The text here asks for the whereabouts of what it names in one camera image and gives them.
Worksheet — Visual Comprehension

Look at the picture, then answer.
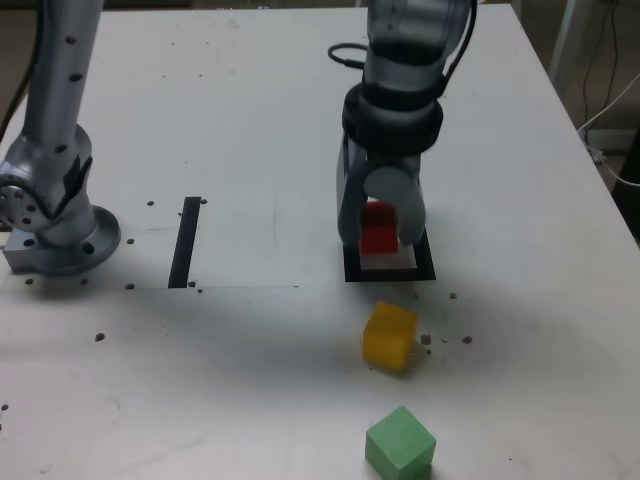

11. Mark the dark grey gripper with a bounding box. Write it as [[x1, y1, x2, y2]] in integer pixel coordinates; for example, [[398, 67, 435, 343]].
[[335, 130, 428, 250]]

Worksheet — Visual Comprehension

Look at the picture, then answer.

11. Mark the red cube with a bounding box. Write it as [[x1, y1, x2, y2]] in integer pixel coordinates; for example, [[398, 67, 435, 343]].
[[360, 198, 400, 256]]

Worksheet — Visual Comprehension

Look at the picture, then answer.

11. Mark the yellow cube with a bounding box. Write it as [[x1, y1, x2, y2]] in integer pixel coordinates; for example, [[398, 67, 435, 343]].
[[361, 300, 419, 376]]

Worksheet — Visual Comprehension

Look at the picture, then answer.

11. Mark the green cube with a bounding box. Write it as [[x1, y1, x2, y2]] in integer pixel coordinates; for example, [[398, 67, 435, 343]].
[[365, 405, 438, 479]]

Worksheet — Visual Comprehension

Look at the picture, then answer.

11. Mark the black tape square outline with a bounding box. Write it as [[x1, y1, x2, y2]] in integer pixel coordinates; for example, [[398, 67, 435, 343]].
[[342, 230, 437, 284]]

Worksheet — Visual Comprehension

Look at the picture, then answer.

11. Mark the black tape strip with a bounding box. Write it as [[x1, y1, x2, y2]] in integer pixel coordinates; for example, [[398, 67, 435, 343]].
[[167, 196, 202, 290]]

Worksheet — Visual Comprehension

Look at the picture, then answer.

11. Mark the white furniture leg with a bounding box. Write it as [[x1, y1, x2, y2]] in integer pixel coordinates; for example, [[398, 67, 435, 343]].
[[548, 0, 584, 76]]

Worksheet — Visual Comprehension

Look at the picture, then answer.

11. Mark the white cable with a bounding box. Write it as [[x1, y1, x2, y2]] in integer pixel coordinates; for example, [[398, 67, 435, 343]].
[[578, 73, 640, 187]]

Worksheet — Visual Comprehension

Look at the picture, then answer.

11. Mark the thin black hanging cable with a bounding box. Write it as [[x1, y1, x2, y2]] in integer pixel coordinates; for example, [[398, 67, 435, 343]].
[[582, 0, 620, 126]]

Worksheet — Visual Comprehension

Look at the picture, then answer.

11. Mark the black cable behind arm foot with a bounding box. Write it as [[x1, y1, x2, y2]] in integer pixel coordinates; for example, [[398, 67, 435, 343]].
[[0, 0, 46, 139]]

